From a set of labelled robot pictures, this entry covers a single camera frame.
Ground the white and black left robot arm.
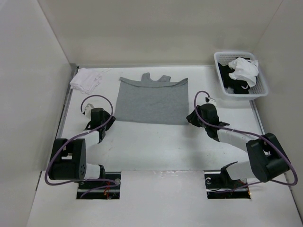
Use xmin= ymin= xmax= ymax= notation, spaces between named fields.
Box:
xmin=47 ymin=108 xmax=116 ymax=189

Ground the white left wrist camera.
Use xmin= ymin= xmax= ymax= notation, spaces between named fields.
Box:
xmin=82 ymin=104 xmax=94 ymax=119

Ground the metal table edge rail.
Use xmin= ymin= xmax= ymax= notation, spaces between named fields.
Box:
xmin=54 ymin=63 xmax=79 ymax=139

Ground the grey tank top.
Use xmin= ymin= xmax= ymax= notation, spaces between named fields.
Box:
xmin=114 ymin=72 xmax=189 ymax=125

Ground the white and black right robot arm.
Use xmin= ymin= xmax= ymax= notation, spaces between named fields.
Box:
xmin=187 ymin=104 xmax=291 ymax=187

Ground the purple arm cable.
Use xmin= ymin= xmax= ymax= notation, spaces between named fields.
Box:
xmin=193 ymin=91 xmax=298 ymax=192
xmin=45 ymin=95 xmax=119 ymax=198

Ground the folded white tank top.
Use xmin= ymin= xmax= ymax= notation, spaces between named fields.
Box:
xmin=70 ymin=68 xmax=112 ymax=95

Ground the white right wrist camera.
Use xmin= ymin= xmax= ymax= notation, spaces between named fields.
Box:
xmin=205 ymin=96 xmax=216 ymax=106

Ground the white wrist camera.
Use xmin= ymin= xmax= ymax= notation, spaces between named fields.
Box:
xmin=82 ymin=104 xmax=94 ymax=119
xmin=205 ymin=96 xmax=216 ymax=106

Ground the black garment in basket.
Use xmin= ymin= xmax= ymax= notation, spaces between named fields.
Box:
xmin=217 ymin=63 xmax=250 ymax=95

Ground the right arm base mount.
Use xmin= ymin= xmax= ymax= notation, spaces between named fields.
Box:
xmin=204 ymin=171 xmax=250 ymax=199

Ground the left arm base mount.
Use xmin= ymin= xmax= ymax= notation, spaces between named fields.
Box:
xmin=76 ymin=172 xmax=121 ymax=200

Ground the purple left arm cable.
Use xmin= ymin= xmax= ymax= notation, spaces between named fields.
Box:
xmin=45 ymin=95 xmax=119 ymax=198

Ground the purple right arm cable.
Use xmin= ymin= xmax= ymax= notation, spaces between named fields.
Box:
xmin=193 ymin=91 xmax=298 ymax=192

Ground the crumpled white tank top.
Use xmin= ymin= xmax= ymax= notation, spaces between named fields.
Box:
xmin=228 ymin=57 xmax=259 ymax=87

